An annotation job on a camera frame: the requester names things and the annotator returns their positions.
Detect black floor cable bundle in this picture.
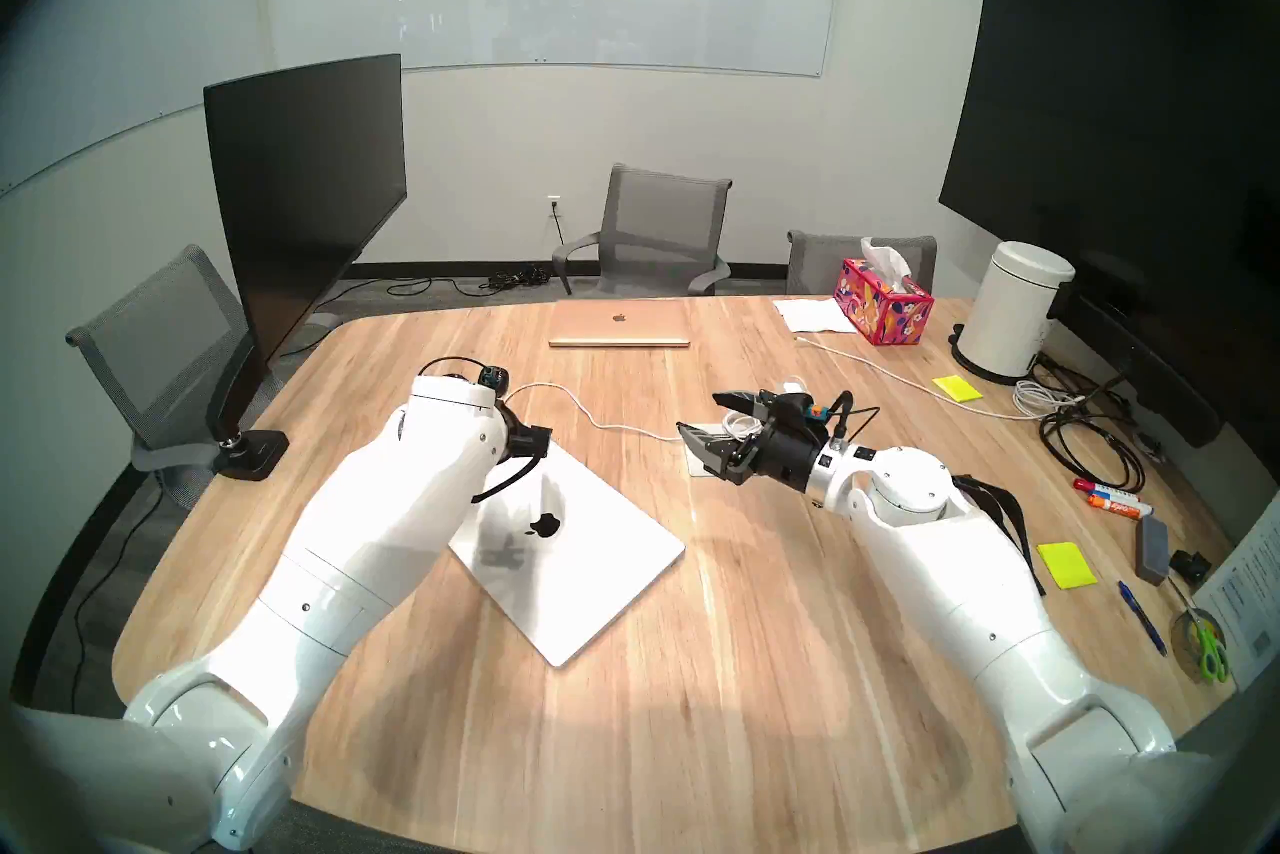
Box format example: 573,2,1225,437
350,265,553,298

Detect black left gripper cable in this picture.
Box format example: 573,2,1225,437
418,356,549,506

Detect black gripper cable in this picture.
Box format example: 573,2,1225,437
833,391,882,451
418,356,549,506

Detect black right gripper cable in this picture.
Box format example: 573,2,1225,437
833,391,882,451

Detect black strap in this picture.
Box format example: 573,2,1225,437
950,474,1047,598

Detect white paper napkin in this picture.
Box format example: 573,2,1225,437
772,298,861,335

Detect grey whiteboard eraser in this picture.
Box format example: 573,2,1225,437
1134,517,1173,586

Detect long white coiled cable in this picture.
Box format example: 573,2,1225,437
796,337,1086,421

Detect black monitor power cable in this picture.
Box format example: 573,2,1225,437
68,482,166,715

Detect large black wall TV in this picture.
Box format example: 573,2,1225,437
938,0,1280,343

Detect white charging cable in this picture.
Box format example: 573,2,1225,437
500,382,761,443

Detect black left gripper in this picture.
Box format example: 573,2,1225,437
495,420,554,465

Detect green handled scissors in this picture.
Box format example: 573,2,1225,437
1170,577,1231,685

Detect grey mesh office chair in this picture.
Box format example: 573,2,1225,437
65,244,271,513
786,230,939,298
552,163,734,300

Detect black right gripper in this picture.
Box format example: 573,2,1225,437
676,390,836,495

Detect silver MacBook laptop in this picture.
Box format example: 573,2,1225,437
447,440,687,669

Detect black curved monitor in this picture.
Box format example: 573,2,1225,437
203,54,409,378

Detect white cylindrical bin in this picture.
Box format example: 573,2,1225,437
950,241,1077,386

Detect blue pen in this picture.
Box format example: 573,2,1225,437
1118,580,1169,658

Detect black video bar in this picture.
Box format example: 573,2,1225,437
1050,282,1223,448

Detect floral red tissue box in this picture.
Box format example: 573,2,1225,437
833,238,936,348

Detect white printed paper sheet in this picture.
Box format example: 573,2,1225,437
1190,492,1280,693

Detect black looped cable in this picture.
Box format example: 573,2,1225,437
1038,367,1151,493

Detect yellow sticky note pad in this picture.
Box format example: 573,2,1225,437
1037,542,1098,590

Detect gold MacBook laptop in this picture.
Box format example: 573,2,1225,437
548,299,692,350

